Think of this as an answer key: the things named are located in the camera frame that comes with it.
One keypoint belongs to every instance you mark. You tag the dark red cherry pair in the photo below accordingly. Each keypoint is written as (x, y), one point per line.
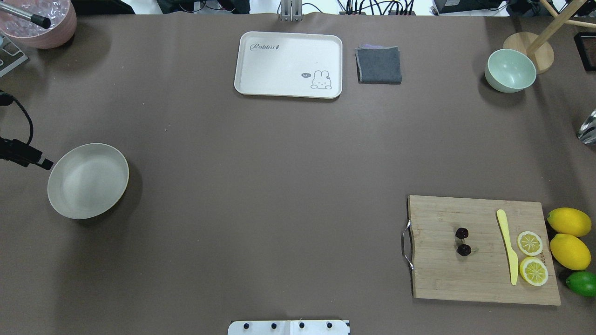
(462, 249)

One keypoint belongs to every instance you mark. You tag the cream round plate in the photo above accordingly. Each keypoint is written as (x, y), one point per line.
(87, 181)

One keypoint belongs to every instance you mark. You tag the cream rabbit tray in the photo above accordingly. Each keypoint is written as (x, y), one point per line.
(289, 65)

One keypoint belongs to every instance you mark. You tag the grey folded cloth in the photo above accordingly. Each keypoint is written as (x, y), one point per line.
(378, 65)

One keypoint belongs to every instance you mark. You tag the wooden cutting board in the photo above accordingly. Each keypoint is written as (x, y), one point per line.
(439, 272)

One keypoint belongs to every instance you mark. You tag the mint green bowl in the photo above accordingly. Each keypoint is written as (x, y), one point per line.
(509, 71)

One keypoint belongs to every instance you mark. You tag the yellow plastic knife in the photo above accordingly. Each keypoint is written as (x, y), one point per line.
(513, 259)

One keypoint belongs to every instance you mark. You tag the lemon slice near lime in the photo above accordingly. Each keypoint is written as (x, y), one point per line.
(533, 271)

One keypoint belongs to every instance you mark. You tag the wooden mug stand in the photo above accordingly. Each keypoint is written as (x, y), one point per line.
(536, 47)

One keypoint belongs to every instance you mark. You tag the yellow lemon outer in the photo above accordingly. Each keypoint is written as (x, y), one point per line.
(570, 221)

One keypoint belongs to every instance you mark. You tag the yellow lemon near lime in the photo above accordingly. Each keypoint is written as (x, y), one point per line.
(570, 252)

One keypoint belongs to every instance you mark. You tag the metal ice scoop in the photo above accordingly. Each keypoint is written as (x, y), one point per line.
(587, 131)

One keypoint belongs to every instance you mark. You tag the pink bowl with ice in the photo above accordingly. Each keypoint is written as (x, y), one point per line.
(63, 23)

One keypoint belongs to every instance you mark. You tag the green lime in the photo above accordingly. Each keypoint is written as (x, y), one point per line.
(582, 283)

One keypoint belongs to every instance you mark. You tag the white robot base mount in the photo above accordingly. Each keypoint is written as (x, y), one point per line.
(290, 327)

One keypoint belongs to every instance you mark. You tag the lemon slice near handle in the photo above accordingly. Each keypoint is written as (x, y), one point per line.
(530, 243)

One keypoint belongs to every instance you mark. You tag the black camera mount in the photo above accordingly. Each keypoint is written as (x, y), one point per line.
(17, 151)

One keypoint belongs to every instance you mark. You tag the metal scoop handle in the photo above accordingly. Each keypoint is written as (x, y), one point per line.
(38, 20)

